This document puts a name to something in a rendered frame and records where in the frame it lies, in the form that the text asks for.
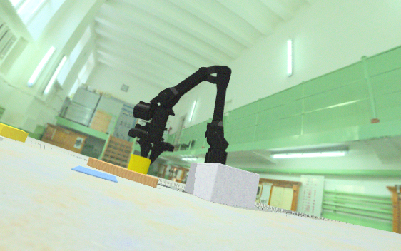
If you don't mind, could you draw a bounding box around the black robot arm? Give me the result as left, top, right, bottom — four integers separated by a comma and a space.
133, 65, 232, 165

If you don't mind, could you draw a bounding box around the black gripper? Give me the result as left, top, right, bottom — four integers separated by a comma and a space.
128, 120, 174, 165

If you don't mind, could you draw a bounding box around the yellow rectangular block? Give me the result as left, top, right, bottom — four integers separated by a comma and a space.
0, 123, 28, 142

